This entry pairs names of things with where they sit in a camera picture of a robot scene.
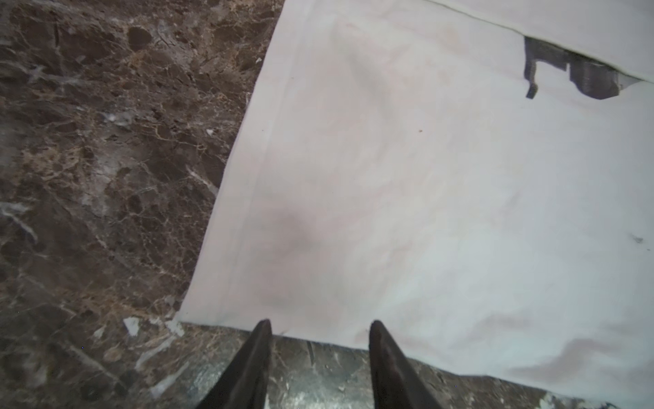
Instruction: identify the white t-shirt with black print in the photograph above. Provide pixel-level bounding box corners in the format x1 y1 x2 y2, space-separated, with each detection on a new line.
177 1 653 408

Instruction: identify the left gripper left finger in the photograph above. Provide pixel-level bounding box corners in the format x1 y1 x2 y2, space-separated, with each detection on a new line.
197 319 273 409

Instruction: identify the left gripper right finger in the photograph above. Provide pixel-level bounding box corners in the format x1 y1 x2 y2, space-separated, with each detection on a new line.
369 320 442 409

